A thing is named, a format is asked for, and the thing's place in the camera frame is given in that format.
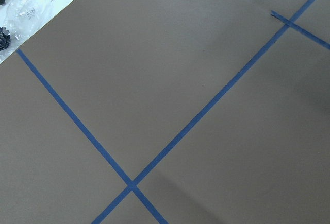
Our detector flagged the dark blue handheld tool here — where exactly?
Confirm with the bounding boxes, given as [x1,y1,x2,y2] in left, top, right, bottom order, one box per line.
[0,0,11,51]

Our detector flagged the clear plastic bag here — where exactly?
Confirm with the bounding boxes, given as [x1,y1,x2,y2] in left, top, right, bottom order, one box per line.
[1,0,54,62]

